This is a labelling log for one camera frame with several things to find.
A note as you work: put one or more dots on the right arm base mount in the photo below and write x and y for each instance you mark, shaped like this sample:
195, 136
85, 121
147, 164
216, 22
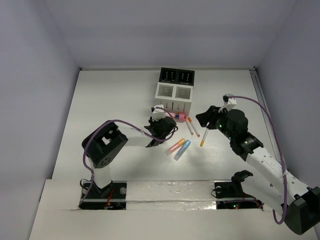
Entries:
229, 195

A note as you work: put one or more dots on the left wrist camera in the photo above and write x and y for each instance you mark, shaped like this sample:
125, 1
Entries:
158, 112

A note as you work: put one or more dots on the foil covered front board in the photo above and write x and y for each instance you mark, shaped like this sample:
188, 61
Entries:
170, 195

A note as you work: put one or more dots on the black organizer container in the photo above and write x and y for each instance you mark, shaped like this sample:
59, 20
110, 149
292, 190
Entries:
177, 76

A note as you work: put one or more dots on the pink capped tube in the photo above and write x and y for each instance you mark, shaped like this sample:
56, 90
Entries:
177, 116

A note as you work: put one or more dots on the yellow white pen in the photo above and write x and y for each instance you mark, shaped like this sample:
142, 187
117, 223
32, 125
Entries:
204, 135

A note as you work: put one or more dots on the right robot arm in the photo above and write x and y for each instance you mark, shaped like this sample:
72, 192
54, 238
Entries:
298, 203

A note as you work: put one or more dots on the orange tipped white pen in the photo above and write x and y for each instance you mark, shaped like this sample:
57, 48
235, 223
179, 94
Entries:
194, 127

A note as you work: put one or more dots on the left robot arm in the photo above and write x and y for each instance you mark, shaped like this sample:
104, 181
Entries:
103, 145

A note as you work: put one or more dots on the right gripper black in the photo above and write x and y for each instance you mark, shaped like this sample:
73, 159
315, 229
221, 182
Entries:
207, 116

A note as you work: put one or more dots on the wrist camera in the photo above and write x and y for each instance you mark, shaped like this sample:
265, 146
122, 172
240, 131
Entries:
229, 101
158, 112

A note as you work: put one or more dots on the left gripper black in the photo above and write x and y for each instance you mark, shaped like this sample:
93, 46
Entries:
157, 128

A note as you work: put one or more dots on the white organizer container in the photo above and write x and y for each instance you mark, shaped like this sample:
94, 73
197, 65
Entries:
174, 97

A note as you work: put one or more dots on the orange pink glue stick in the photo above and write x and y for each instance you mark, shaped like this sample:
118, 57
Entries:
176, 146

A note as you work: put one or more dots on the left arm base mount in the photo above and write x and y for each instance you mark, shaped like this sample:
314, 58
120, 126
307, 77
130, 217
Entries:
112, 197

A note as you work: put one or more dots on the right aluminium rail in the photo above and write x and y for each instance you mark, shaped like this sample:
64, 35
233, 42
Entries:
262, 101

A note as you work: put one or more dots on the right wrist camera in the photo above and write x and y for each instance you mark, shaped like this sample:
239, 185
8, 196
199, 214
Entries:
229, 101

